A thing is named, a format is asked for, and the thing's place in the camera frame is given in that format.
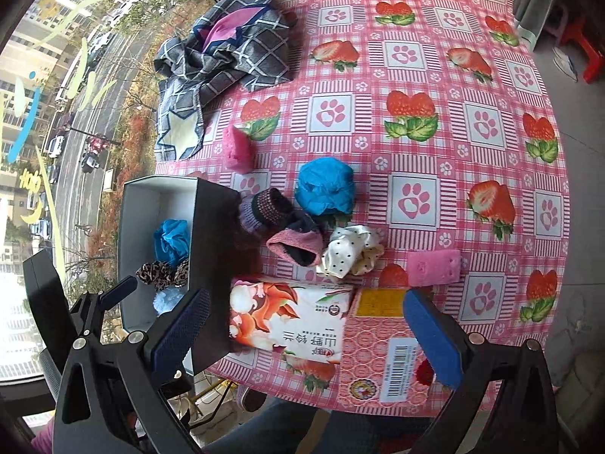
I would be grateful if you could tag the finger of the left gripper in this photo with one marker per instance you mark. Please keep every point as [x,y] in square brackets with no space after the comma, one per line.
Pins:
[49,307]
[88,311]

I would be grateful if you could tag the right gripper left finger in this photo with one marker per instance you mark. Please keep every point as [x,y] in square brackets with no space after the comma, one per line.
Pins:
[103,385]

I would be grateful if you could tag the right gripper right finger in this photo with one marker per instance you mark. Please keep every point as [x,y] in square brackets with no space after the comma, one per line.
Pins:
[523,418]

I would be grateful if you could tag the white polka dot scrunchie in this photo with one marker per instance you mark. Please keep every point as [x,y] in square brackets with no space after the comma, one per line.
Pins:
[351,251]

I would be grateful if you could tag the pink navy sock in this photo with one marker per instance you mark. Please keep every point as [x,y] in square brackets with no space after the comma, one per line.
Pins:
[299,241]

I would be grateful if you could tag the blue cloth ball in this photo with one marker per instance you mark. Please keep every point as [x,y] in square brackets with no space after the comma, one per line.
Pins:
[326,186]

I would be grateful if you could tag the light blue fluffy scrunchie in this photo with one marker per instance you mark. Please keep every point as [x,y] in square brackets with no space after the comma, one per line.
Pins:
[167,299]

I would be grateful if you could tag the leopard print scrunchie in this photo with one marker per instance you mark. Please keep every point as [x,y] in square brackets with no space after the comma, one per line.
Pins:
[162,275]

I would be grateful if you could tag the blue cloth in box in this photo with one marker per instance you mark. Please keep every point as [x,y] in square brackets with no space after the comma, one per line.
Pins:
[171,242]

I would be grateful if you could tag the pink patterned paper box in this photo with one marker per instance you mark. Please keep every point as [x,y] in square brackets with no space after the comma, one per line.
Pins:
[380,358]

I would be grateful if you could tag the grey open storage box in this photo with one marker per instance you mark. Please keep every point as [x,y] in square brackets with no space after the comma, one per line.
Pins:
[210,211]

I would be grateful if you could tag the pink rectangular sponge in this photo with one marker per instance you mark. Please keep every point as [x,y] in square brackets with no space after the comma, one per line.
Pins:
[433,268]

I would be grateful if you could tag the blue jeans leg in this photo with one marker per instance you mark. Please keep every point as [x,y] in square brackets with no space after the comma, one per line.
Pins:
[283,425]

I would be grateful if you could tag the purple striped sock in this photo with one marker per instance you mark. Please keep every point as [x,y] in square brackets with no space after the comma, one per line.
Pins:
[264,211]

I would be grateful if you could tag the tissue pack orange flowers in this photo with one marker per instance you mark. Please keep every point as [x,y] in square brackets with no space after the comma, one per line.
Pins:
[304,320]

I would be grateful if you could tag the pink sponge small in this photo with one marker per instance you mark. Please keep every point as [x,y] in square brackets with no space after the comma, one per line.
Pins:
[237,151]

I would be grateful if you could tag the grey checked blanket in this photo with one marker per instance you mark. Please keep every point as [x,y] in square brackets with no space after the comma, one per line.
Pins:
[241,42]

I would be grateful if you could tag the pink strawberry tablecloth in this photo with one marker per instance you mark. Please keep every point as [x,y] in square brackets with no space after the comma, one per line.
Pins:
[440,110]

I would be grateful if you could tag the red plastic stool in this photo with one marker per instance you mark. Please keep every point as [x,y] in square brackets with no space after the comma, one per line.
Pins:
[576,32]

